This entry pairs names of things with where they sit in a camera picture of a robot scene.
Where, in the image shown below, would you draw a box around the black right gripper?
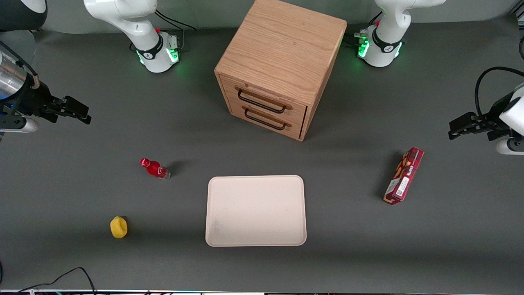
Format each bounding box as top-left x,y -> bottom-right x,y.
25,93 -> 92,125

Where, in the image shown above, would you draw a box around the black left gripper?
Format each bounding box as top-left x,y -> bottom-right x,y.
449,107 -> 513,142

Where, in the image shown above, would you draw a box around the wooden drawer front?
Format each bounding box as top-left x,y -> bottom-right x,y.
223,76 -> 308,124
229,100 -> 306,139

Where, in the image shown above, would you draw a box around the black metal drawer handle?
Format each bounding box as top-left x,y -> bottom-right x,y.
235,86 -> 294,114
242,105 -> 293,132

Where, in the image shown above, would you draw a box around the wooden drawer cabinet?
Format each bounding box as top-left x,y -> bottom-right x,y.
214,0 -> 348,142

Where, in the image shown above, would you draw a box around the red snack box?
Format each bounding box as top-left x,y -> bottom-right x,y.
383,147 -> 425,205

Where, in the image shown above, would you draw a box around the red plastic bottle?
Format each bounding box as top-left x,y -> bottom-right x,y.
140,158 -> 171,180

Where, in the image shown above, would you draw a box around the yellow lemon toy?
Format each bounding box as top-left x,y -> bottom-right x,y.
110,216 -> 128,239

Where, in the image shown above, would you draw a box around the beige rectangular tray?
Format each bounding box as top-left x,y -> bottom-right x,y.
205,175 -> 307,247

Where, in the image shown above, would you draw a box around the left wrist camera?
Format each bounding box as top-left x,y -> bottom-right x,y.
496,136 -> 524,155

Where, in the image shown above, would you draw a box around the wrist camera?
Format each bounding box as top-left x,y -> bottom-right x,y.
0,116 -> 38,134
496,136 -> 524,155

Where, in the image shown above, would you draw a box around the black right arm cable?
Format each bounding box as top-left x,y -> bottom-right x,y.
0,40 -> 41,90

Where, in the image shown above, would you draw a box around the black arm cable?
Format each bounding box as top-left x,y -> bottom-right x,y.
474,66 -> 524,119
0,40 -> 41,90

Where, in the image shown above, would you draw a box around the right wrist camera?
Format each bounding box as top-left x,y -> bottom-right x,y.
0,116 -> 38,134

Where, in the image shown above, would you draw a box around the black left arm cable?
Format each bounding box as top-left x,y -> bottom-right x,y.
474,66 -> 524,119

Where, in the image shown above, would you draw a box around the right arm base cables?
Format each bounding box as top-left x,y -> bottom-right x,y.
154,9 -> 198,54

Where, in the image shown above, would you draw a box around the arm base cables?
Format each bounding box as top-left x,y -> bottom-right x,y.
343,11 -> 382,46
154,9 -> 198,54

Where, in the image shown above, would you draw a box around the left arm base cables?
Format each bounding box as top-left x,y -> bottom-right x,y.
343,11 -> 382,46

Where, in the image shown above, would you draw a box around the black floor cable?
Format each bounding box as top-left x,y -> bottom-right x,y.
0,267 -> 97,295

